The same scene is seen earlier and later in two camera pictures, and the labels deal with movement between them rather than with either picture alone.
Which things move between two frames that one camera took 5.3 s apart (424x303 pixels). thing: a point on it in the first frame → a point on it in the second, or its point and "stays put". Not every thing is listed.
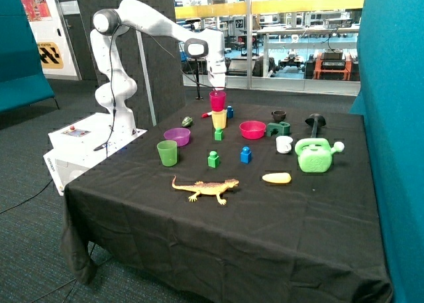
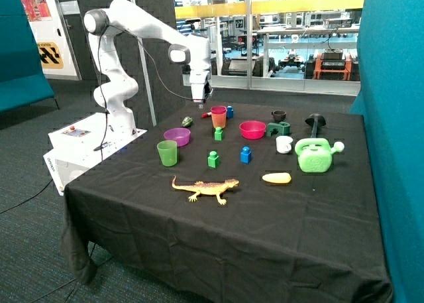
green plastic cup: (167, 150) stays put
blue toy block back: (230, 111) stays put
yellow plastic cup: (219, 119) stays put
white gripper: (216, 70) → (199, 78)
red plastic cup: (217, 99) → (218, 111)
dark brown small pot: (278, 115) stays put
